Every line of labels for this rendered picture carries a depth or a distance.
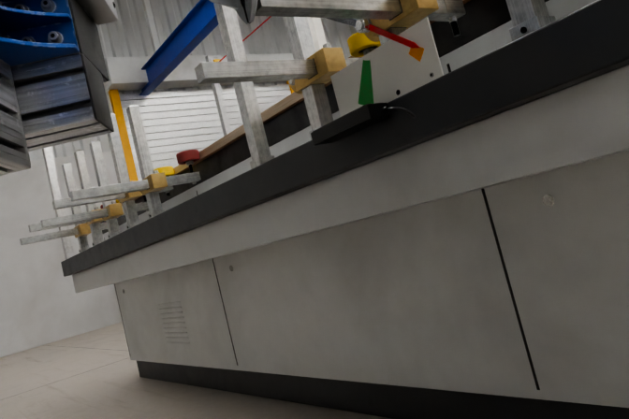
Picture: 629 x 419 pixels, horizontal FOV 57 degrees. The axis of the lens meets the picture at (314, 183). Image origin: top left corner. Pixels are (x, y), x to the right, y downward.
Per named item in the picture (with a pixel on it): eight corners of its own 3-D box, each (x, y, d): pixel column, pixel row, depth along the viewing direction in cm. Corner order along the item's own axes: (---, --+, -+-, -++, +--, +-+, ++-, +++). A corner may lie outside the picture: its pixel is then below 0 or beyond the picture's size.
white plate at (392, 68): (442, 77, 91) (425, 17, 91) (342, 126, 111) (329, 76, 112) (445, 77, 91) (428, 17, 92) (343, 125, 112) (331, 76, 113)
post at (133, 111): (159, 239, 197) (128, 104, 201) (155, 240, 200) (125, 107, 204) (168, 237, 199) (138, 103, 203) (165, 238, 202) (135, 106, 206)
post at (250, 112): (260, 166, 138) (216, -12, 142) (250, 170, 142) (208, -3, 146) (276, 164, 140) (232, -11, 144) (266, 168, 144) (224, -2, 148)
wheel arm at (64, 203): (56, 210, 200) (53, 198, 201) (53, 212, 203) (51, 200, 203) (174, 191, 226) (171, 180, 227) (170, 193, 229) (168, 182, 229)
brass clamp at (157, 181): (152, 189, 192) (149, 174, 192) (138, 196, 203) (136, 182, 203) (169, 186, 195) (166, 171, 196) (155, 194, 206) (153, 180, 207)
